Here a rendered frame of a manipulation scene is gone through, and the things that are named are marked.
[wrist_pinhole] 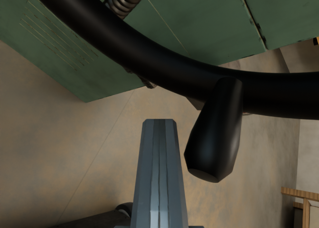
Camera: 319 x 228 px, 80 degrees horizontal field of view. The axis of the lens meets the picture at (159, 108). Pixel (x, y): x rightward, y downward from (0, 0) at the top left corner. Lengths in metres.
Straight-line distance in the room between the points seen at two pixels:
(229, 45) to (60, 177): 0.74
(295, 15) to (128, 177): 0.88
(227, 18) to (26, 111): 0.70
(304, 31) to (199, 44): 0.15
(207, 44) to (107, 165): 0.71
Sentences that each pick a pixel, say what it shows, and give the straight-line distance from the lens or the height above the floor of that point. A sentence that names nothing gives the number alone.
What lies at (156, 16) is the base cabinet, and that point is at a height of 0.58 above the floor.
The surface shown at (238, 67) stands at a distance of 0.47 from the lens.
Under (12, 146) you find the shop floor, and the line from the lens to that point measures 0.81.
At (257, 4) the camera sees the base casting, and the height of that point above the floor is 0.72.
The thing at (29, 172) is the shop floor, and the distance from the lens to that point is 0.83.
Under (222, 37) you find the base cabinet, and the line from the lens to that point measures 0.34.
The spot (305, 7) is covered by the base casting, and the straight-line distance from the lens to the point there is 0.31.
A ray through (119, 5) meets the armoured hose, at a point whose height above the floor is 0.66.
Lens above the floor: 0.81
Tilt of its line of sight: 47 degrees down
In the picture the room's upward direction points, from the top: 82 degrees clockwise
